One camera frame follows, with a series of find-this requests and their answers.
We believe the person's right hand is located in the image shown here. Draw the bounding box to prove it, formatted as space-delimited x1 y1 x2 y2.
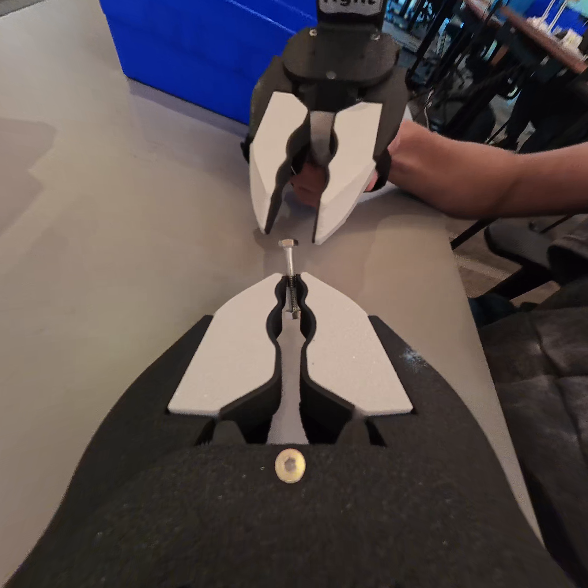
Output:
290 120 443 209

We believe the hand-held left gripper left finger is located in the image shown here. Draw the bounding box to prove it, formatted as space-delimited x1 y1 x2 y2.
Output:
168 273 283 420

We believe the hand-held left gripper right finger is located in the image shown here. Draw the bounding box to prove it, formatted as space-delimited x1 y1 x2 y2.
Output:
299 272 414 418

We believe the wooden background table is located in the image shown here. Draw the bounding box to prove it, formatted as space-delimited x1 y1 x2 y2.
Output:
464 0 588 74

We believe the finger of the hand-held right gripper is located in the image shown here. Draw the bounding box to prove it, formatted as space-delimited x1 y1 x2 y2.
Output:
312 101 385 245
248 91 314 236

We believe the blue plastic bin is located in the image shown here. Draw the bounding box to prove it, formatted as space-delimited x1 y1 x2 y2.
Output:
99 0 322 125

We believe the grey desk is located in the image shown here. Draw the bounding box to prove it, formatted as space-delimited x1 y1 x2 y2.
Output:
0 0 543 588

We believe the steel hex bolt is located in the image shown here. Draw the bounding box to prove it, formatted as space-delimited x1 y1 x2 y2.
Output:
277 238 302 321

